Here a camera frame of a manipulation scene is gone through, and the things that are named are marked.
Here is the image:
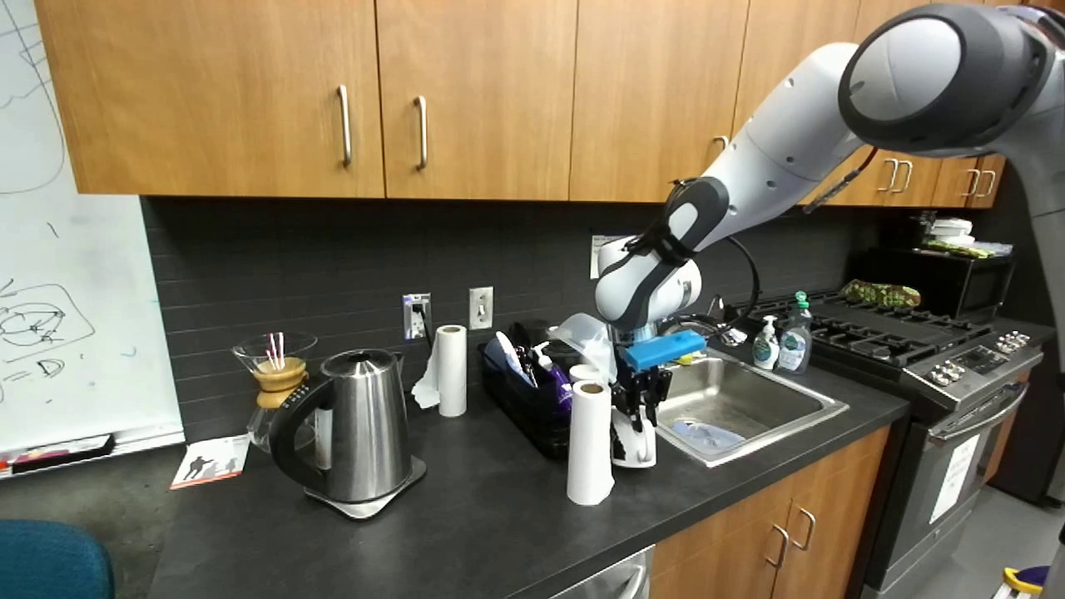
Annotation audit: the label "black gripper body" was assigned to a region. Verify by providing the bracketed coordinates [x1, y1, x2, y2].
[611, 366, 674, 406]

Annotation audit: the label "black dish drying rack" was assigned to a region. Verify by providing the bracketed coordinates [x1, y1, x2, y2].
[477, 318, 624, 464]

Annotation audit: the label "clear dish soap bottle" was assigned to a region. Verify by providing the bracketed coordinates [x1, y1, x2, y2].
[774, 290, 814, 375]

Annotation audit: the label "white paper towel roll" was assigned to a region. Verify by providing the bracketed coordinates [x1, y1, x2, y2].
[563, 381, 619, 508]
[409, 324, 473, 424]

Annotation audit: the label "purple bottle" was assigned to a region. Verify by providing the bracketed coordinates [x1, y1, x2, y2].
[537, 345, 578, 418]

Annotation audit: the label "stainless steel sink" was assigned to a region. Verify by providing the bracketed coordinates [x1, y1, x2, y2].
[652, 350, 852, 468]

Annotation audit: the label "white soap pump bottle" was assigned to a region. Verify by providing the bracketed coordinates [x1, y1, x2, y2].
[750, 312, 783, 373]

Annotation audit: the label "wooden lower cabinets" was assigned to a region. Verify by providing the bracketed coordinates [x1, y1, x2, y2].
[646, 426, 896, 599]

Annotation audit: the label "wooden cabinets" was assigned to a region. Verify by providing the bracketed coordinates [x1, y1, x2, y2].
[646, 426, 896, 599]
[31, 0, 1012, 213]

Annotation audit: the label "stainless steel dishwasher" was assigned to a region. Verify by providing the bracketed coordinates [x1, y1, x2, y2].
[545, 541, 659, 599]

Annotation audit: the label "stainless steel electric kettle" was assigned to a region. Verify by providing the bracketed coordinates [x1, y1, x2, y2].
[266, 345, 428, 527]

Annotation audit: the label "black gas stove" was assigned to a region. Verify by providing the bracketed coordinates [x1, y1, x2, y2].
[809, 290, 1049, 599]

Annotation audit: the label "black toaster oven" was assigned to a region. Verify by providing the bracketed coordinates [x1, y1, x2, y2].
[845, 244, 1016, 324]

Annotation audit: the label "wooden upper cabinets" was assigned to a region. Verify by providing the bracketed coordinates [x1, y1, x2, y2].
[31, 0, 1012, 213]

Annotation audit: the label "stacked white bowls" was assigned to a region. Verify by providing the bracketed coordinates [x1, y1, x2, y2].
[916, 216, 983, 254]

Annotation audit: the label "glass pour-over coffee maker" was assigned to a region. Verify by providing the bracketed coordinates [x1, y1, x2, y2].
[230, 331, 321, 447]

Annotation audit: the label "small printed card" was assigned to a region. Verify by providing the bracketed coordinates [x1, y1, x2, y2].
[167, 432, 251, 491]

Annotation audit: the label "whiteboard marker tray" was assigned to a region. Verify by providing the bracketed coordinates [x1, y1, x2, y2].
[0, 428, 119, 484]

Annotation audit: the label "blue chair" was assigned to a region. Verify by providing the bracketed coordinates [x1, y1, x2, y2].
[0, 518, 119, 599]

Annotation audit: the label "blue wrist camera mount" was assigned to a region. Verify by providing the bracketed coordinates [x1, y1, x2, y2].
[619, 325, 711, 375]

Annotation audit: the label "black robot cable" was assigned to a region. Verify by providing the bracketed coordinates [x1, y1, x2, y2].
[707, 147, 880, 325]

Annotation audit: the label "white wall outlet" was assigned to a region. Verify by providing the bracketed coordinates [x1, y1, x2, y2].
[466, 283, 498, 333]

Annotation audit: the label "silver lower cabinet handle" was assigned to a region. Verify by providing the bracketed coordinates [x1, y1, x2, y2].
[789, 504, 821, 556]
[761, 524, 796, 577]

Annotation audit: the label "metal wall outlet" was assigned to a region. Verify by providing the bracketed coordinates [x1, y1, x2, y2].
[398, 290, 434, 343]

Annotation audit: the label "silver cabinet door handle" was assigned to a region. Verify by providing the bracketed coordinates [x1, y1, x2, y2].
[409, 92, 433, 174]
[334, 81, 355, 174]

